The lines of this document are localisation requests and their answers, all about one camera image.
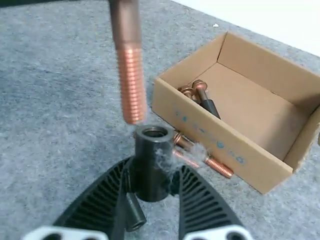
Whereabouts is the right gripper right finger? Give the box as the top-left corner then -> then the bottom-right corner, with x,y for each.
173,163 -> 256,240

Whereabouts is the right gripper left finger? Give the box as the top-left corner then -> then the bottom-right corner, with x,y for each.
21,158 -> 134,240

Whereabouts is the black metal sleeve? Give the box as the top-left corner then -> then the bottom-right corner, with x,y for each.
125,191 -> 148,232
134,124 -> 176,202

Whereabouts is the cardboard box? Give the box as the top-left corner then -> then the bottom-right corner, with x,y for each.
151,30 -> 320,195

